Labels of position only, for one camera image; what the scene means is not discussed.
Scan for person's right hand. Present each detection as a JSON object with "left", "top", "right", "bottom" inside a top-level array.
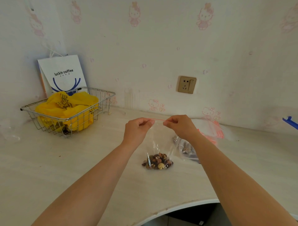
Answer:
[{"left": 163, "top": 115, "right": 200, "bottom": 141}]

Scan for person's left hand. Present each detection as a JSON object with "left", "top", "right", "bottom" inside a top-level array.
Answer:
[{"left": 123, "top": 118, "right": 155, "bottom": 147}]

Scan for clear zip bag of nuts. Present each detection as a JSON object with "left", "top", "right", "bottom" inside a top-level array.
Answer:
[{"left": 141, "top": 119, "right": 178, "bottom": 170}]

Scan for person's left forearm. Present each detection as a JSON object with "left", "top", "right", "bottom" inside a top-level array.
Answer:
[{"left": 31, "top": 142, "right": 136, "bottom": 226}]

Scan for person's right forearm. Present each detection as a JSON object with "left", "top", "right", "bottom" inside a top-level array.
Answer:
[{"left": 188, "top": 133, "right": 298, "bottom": 226}]

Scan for clear bag of dark snacks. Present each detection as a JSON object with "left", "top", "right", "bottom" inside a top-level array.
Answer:
[{"left": 173, "top": 136, "right": 201, "bottom": 163}]

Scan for stack of clear zip bags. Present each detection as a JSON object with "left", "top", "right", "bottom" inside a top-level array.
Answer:
[{"left": 191, "top": 118, "right": 230, "bottom": 146}]

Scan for yellow plastic bag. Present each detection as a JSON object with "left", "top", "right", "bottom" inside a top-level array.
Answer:
[{"left": 35, "top": 91, "right": 99, "bottom": 132}]

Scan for white paper bag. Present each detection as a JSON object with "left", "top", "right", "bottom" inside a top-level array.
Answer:
[{"left": 37, "top": 55, "right": 87, "bottom": 98}]

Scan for blue plastic object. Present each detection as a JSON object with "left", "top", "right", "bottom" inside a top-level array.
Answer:
[{"left": 282, "top": 116, "right": 298, "bottom": 130}]

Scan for clear crumpled plastic bag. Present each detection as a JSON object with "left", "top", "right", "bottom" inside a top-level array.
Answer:
[{"left": 0, "top": 118, "right": 32, "bottom": 143}]

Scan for beige wall socket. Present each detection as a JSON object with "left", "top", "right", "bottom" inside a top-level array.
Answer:
[{"left": 178, "top": 76, "right": 197, "bottom": 94}]

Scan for silver wire basket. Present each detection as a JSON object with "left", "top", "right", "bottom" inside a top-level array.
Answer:
[{"left": 20, "top": 87, "right": 116, "bottom": 138}]

